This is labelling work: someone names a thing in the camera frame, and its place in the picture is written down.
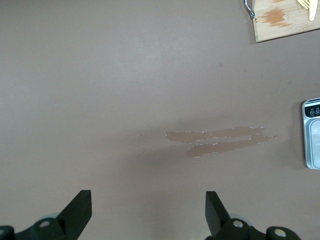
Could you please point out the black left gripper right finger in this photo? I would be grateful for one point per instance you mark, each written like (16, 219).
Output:
(215, 215)

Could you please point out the brown liquid spill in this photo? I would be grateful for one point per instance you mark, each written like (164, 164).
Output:
(200, 150)

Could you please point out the silver digital kitchen scale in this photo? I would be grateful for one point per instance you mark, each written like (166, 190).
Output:
(312, 140)

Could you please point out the wooden cutting board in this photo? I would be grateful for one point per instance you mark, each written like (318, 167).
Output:
(295, 27)

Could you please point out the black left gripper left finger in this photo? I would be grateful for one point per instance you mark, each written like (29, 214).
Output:
(75, 215)

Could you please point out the yellow plastic fork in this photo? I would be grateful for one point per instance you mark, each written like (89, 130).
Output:
(303, 3)

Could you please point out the yellow plastic knife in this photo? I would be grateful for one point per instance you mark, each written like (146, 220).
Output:
(312, 12)

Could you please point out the brown table cover sheet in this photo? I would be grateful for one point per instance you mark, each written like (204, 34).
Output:
(100, 75)

